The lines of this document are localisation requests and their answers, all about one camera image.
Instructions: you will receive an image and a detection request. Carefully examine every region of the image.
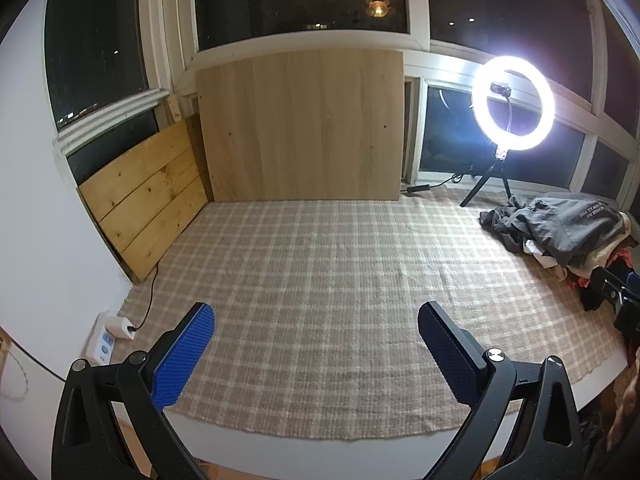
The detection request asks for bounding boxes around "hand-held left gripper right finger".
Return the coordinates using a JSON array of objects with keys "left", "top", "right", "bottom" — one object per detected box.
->
[{"left": 417, "top": 301, "right": 586, "bottom": 480}]

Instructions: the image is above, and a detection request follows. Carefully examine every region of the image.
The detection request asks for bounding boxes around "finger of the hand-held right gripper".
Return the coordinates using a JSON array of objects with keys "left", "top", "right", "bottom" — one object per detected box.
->
[{"left": 597, "top": 266, "right": 640, "bottom": 306}]

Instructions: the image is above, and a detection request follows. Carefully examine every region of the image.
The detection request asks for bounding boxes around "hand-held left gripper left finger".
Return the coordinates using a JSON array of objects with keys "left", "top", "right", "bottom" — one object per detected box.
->
[{"left": 51, "top": 302, "right": 217, "bottom": 480}]

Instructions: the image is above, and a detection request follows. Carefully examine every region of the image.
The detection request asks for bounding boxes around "pile of clothes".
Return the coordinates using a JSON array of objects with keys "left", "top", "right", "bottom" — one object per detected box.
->
[{"left": 480, "top": 200, "right": 640, "bottom": 313}]

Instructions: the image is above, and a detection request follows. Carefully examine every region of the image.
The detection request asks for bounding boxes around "dark grey t-shirt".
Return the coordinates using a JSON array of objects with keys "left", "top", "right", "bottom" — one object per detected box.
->
[{"left": 507, "top": 193, "right": 626, "bottom": 267}]

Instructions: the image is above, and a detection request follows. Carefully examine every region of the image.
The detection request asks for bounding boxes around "white charger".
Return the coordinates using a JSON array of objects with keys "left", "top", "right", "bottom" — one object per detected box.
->
[{"left": 109, "top": 316, "right": 136, "bottom": 341}]

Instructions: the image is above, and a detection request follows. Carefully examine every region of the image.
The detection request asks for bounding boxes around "white power strip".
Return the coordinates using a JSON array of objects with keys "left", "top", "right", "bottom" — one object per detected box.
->
[{"left": 82, "top": 312, "right": 118, "bottom": 363}]

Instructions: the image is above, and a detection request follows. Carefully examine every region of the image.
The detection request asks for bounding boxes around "beige plaid blanket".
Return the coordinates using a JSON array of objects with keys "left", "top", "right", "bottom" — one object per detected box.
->
[{"left": 107, "top": 187, "right": 626, "bottom": 443}]

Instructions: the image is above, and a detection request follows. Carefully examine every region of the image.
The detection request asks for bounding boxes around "wooden plank panel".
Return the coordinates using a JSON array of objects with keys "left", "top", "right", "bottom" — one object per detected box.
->
[{"left": 77, "top": 120, "right": 208, "bottom": 283}]

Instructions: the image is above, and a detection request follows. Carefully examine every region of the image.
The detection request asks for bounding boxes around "black tripod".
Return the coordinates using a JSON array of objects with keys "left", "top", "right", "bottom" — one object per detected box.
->
[{"left": 460, "top": 147, "right": 513, "bottom": 208}]

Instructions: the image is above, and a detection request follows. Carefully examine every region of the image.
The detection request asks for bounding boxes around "black power adapter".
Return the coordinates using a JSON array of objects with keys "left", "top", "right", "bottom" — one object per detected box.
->
[{"left": 402, "top": 172, "right": 476, "bottom": 195}]

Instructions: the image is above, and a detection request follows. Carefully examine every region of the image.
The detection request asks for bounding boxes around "black phone holder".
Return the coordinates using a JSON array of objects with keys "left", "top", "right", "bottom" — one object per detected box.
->
[{"left": 489, "top": 81, "right": 513, "bottom": 131}]

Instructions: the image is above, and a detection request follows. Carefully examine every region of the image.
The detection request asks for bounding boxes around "light wooden board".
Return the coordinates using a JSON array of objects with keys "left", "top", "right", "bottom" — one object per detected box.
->
[{"left": 195, "top": 50, "right": 405, "bottom": 203}]

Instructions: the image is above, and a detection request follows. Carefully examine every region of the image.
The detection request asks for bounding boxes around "black charger cable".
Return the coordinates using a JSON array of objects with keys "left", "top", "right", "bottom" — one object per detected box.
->
[{"left": 127, "top": 260, "right": 161, "bottom": 333}]

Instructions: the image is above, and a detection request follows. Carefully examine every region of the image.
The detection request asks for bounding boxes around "white ring light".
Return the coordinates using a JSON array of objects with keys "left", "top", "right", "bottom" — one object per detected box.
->
[{"left": 472, "top": 55, "right": 556, "bottom": 153}]

